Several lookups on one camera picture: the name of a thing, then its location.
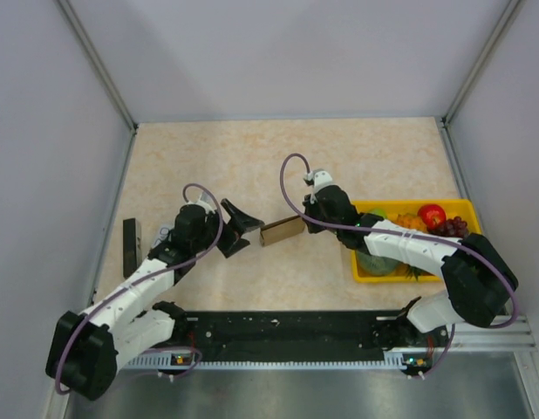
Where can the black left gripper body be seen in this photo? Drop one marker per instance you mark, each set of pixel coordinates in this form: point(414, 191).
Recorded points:
point(228, 236)

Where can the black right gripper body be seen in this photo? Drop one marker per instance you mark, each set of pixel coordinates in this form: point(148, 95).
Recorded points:
point(314, 210)

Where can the brown cardboard box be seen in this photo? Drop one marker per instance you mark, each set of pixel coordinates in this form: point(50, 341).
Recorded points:
point(280, 230)

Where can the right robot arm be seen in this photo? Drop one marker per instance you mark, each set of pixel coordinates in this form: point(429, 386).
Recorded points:
point(478, 283)

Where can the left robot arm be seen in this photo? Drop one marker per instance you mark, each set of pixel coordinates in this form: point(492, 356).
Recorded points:
point(88, 349)

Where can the black rectangular box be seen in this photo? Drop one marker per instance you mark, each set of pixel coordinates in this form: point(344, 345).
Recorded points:
point(131, 245)

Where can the green pear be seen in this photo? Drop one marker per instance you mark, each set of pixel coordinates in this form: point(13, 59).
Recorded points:
point(378, 212)

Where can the green melon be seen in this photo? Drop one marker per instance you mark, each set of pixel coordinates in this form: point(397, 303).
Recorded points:
point(376, 266)

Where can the orange pineapple with leaves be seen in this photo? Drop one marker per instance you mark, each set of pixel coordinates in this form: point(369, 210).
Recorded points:
point(411, 222)

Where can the red apple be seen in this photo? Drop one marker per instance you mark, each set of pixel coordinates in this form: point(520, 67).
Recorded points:
point(432, 215)

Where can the dark purple grapes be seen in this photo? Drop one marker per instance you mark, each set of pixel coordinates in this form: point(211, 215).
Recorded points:
point(452, 227)

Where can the yellow plastic tray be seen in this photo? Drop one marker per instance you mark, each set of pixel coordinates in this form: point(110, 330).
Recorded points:
point(404, 274)

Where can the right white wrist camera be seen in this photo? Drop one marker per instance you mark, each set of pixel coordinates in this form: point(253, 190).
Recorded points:
point(317, 179)

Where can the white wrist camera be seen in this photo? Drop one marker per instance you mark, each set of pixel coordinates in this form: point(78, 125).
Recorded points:
point(317, 179)
point(203, 201)

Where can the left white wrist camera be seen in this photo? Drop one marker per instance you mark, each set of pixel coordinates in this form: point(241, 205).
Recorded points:
point(203, 201)

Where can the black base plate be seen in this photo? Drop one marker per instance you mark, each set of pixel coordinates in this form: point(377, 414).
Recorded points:
point(303, 336)

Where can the white slotted cable duct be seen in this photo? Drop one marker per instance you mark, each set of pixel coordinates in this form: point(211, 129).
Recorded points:
point(168, 361)

